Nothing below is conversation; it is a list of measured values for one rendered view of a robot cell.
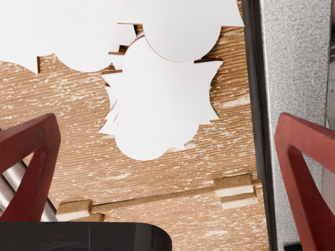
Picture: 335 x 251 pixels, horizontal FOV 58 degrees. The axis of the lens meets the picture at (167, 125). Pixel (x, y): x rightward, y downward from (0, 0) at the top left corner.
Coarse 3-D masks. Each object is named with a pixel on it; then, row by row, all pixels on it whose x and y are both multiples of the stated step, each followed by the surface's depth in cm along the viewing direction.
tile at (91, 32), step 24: (48, 0) 31; (72, 0) 32; (96, 0) 32; (120, 0) 32; (48, 24) 33; (72, 24) 33; (96, 24) 33; (120, 24) 34; (72, 48) 34; (96, 48) 35
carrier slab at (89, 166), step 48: (240, 0) 33; (240, 48) 36; (0, 96) 40; (48, 96) 40; (96, 96) 40; (240, 96) 40; (96, 144) 45; (192, 144) 45; (240, 144) 45; (96, 192) 51; (144, 192) 50
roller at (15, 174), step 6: (18, 162) 51; (12, 168) 50; (18, 168) 51; (24, 168) 52; (6, 174) 51; (12, 174) 51; (18, 174) 51; (12, 180) 51; (18, 180) 52; (12, 186) 52; (48, 198) 57; (48, 204) 57; (48, 210) 57; (54, 210) 58; (42, 216) 57; (48, 216) 57; (54, 216) 58
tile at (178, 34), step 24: (144, 0) 29; (168, 0) 29; (192, 0) 29; (216, 0) 29; (144, 24) 29; (168, 24) 29; (192, 24) 30; (216, 24) 30; (240, 24) 30; (168, 48) 30; (192, 48) 30
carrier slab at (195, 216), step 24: (192, 192) 51; (120, 216) 54; (144, 216) 54; (168, 216) 54; (192, 216) 54; (216, 216) 54; (240, 216) 54; (264, 216) 54; (192, 240) 58; (216, 240) 58; (240, 240) 58; (264, 240) 58
